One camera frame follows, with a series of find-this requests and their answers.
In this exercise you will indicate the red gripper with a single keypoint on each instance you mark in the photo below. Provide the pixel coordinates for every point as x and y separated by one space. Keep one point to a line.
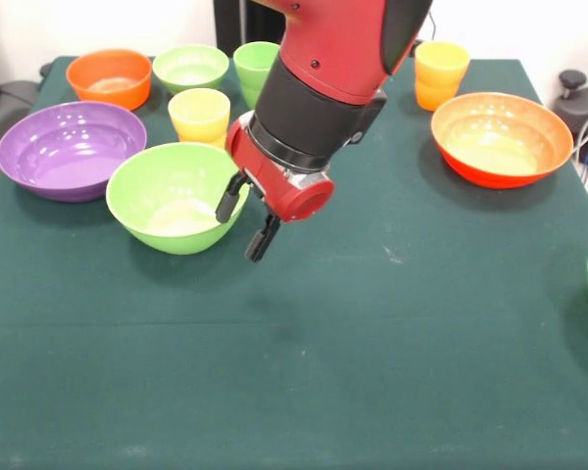
274 186

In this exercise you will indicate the yellow plastic cup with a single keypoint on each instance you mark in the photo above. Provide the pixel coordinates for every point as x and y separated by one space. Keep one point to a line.
198 117
441 78

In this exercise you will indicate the dark green table cloth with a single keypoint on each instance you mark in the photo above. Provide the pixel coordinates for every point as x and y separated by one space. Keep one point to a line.
274 343

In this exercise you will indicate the green plastic cup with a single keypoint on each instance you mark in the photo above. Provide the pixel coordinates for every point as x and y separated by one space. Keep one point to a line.
250 63

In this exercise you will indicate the small green plastic bowl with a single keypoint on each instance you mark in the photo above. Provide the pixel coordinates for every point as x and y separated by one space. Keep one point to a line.
191 66

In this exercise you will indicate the purple plastic bowl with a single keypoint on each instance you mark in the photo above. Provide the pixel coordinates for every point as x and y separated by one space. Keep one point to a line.
63 156

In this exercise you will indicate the small orange plastic bowl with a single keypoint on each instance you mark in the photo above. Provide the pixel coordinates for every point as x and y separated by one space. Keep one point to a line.
110 73

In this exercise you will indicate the black power plug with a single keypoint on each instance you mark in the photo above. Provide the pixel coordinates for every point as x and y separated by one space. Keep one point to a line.
418 47

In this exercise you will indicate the large orange plastic bowl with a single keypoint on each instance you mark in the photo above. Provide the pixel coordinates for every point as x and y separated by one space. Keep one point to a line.
502 142

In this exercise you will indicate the black knobbed equipment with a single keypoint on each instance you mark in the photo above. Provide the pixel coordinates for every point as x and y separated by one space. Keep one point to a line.
583 112

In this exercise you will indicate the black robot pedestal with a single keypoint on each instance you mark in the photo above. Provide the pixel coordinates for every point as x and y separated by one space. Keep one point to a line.
235 19

